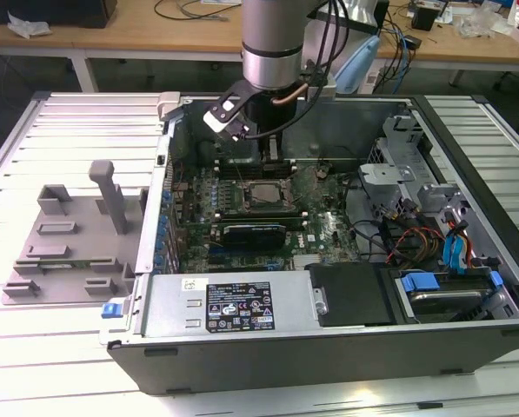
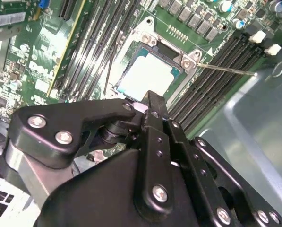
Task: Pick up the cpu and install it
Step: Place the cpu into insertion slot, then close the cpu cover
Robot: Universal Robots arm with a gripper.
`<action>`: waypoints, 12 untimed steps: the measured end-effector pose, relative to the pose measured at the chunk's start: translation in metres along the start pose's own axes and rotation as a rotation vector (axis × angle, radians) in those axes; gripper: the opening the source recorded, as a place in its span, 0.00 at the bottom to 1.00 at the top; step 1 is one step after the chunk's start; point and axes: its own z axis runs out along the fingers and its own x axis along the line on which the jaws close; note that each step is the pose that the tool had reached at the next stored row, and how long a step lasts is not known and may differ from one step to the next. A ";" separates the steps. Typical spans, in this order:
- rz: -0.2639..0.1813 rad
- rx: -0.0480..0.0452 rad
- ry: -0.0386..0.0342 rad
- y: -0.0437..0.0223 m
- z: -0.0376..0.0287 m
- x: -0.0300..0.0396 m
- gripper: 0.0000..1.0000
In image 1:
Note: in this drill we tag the large black box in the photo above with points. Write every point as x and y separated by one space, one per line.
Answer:
46 11

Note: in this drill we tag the hard disk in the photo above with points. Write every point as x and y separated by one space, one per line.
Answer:
450 304

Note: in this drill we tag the silver chipset heatsink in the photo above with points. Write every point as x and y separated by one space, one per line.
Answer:
309 260

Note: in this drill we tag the black grey PC case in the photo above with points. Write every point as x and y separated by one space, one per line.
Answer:
285 369

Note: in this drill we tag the black graphics card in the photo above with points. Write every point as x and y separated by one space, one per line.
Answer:
254 236

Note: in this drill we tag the blue disk carrier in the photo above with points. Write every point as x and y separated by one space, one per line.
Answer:
420 282

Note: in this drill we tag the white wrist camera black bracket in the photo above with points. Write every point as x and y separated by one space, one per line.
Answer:
215 122

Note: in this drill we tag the tall black box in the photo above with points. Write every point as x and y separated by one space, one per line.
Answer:
383 13

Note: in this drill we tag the silver CPU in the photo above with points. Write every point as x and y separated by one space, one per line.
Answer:
267 194

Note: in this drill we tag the wooden desk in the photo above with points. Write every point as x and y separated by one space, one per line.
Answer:
155 35

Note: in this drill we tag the small black adapter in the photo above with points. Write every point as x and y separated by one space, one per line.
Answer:
412 41

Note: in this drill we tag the grey power supply unit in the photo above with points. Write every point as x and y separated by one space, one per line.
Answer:
176 304

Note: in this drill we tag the grey metal drive cage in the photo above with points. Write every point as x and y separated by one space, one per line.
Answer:
385 174

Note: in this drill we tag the small black box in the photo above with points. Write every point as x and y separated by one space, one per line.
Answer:
423 17

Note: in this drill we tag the blue card retainer clip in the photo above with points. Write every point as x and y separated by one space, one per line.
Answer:
157 260
160 244
168 199
163 229

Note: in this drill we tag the crumpled white plastic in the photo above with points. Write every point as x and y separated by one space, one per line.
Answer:
26 27

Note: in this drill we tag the grey parts rack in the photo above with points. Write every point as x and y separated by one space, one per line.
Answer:
68 278

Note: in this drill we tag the round coin cell battery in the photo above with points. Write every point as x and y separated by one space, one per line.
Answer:
322 170

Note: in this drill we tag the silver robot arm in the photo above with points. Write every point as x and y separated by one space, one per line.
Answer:
270 26

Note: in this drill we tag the clear plastic bags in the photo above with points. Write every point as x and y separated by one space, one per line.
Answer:
481 21

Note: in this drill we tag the green motherboard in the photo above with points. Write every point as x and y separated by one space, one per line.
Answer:
333 208

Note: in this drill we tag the blue case release latch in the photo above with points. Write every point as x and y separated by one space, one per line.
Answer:
110 311

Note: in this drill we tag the CPU socket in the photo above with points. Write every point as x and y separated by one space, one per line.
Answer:
245 195

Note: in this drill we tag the black RAM slot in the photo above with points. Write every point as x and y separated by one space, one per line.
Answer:
250 166
250 170
259 211
259 216
259 220
250 175
250 162
296 224

